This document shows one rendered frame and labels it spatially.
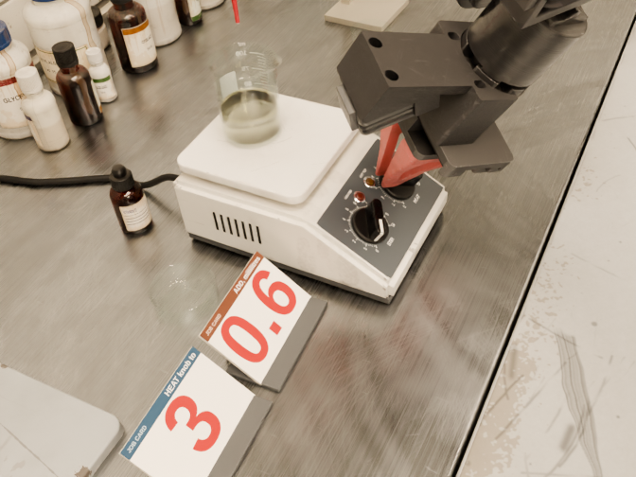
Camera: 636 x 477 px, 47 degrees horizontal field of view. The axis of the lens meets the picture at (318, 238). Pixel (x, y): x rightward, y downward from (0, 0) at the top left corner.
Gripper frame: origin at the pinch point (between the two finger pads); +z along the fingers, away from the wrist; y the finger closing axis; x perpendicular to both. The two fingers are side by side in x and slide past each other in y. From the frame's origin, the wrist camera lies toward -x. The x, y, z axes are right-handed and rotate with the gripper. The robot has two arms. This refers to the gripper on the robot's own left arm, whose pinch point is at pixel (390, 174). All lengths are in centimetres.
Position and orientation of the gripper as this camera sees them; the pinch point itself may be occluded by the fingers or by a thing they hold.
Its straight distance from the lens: 60.7
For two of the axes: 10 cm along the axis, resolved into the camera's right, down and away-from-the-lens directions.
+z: -4.3, 4.8, 7.6
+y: 3.6, 8.7, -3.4
